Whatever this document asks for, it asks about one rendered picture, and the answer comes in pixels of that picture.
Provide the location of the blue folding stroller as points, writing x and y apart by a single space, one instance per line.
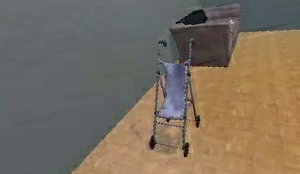
174 87

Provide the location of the brown grey sofa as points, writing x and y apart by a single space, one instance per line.
211 41

